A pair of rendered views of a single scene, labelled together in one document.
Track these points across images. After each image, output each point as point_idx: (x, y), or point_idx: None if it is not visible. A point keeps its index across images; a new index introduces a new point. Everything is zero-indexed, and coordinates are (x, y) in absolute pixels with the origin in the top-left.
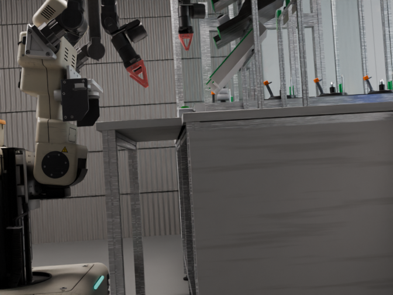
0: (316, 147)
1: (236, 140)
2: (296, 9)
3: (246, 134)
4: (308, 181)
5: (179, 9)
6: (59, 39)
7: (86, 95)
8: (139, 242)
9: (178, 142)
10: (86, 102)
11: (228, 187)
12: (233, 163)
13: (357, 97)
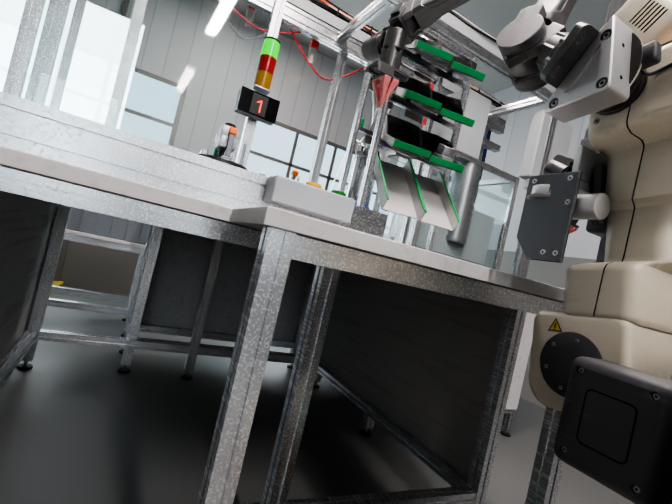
0: (437, 304)
1: (488, 308)
2: (420, 167)
3: (482, 302)
4: (437, 331)
5: (405, 40)
6: None
7: (603, 241)
8: None
9: (210, 223)
10: (602, 253)
11: (487, 351)
12: (487, 329)
13: None
